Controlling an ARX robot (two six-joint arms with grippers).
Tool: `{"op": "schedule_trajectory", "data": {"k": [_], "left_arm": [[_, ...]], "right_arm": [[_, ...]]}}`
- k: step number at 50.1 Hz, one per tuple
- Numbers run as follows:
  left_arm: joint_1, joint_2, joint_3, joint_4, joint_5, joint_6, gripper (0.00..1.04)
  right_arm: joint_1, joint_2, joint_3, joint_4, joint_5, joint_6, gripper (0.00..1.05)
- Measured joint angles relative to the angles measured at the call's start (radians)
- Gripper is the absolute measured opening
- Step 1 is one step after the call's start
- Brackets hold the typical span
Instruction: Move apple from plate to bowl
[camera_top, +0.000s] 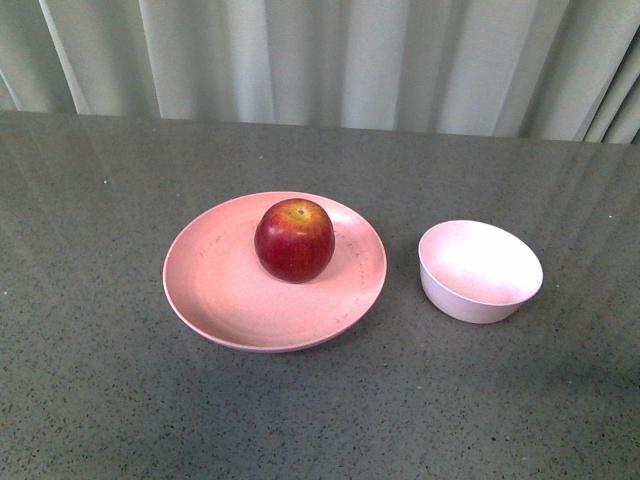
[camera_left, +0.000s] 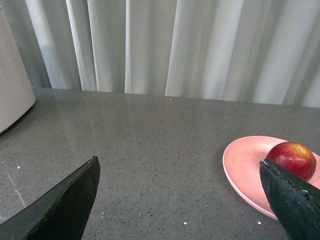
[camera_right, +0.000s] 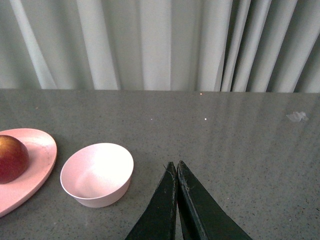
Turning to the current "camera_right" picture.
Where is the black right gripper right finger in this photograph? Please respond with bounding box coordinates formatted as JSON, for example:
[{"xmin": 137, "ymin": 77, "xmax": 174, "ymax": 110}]
[{"xmin": 177, "ymin": 160, "xmax": 251, "ymax": 240}]

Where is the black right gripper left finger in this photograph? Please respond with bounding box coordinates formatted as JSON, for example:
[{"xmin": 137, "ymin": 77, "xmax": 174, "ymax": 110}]
[{"xmin": 126, "ymin": 162, "xmax": 178, "ymax": 240}]

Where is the red apple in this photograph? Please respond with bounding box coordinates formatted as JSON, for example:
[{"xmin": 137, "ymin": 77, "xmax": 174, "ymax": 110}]
[{"xmin": 0, "ymin": 135, "xmax": 30, "ymax": 184}]

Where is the pink bowl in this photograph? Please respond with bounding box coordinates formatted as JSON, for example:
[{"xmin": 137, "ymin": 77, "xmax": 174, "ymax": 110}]
[{"xmin": 60, "ymin": 143, "xmax": 134, "ymax": 208}]

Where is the pink plate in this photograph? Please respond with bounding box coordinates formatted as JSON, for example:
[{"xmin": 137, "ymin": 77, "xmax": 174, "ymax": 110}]
[{"xmin": 0, "ymin": 128, "xmax": 58, "ymax": 217}]

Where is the white curtain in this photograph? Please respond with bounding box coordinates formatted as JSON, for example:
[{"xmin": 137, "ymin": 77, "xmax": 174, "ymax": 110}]
[{"xmin": 0, "ymin": 0, "xmax": 320, "ymax": 93}]

